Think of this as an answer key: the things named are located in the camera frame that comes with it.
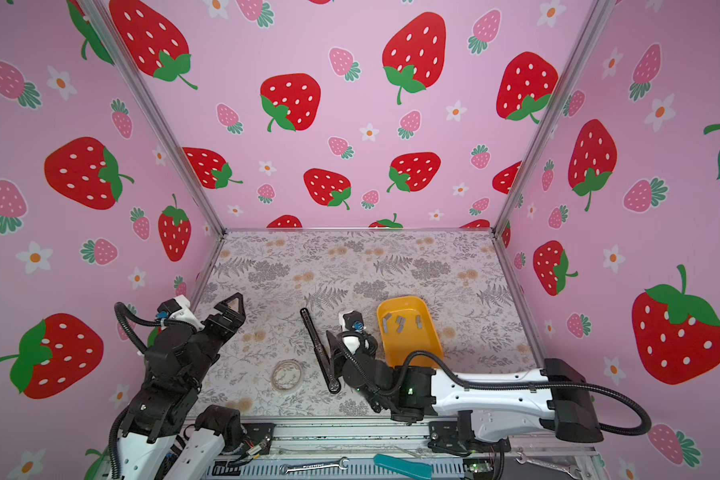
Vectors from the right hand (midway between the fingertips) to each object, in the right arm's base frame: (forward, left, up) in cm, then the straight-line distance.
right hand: (332, 330), depth 67 cm
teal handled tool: (-21, -22, -26) cm, 40 cm away
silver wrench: (-25, +9, -24) cm, 36 cm away
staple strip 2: (+18, -21, -25) cm, 37 cm away
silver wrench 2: (-17, -59, -26) cm, 67 cm away
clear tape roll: (-3, +17, -25) cm, 30 cm away
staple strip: (+18, -16, -25) cm, 34 cm away
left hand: (+3, +24, +4) cm, 24 cm away
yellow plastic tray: (+17, -18, -25) cm, 35 cm away
